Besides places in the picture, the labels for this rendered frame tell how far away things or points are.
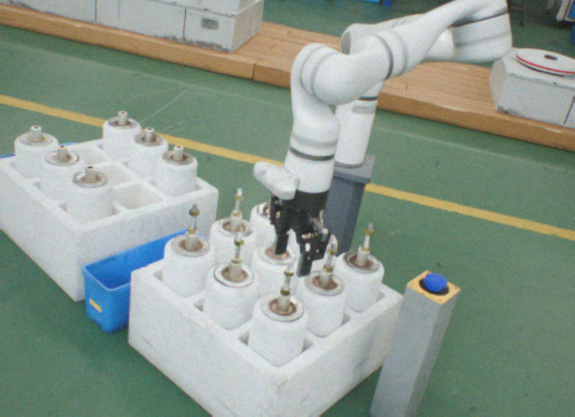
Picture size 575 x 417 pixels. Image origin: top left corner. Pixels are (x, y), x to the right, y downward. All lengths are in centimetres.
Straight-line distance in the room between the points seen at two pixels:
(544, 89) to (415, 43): 210
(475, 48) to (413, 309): 45
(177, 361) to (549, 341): 91
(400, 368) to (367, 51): 59
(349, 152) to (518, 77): 161
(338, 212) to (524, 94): 163
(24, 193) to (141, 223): 28
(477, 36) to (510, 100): 197
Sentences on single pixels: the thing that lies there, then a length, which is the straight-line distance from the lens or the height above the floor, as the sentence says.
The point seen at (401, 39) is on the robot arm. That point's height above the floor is 72.
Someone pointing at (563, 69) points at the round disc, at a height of 30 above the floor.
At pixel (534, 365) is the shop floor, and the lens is 162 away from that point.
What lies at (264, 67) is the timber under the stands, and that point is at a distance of 302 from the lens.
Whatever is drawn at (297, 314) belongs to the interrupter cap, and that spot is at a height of 25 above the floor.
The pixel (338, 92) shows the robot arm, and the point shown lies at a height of 66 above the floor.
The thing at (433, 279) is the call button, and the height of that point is 33.
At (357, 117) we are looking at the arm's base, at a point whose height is 43.
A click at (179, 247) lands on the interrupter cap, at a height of 25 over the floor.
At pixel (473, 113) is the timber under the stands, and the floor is 7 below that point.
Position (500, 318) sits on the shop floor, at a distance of 172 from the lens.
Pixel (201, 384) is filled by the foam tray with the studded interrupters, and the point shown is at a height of 5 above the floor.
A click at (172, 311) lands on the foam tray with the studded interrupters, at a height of 16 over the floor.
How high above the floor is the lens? 92
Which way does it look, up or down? 28 degrees down
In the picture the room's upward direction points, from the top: 10 degrees clockwise
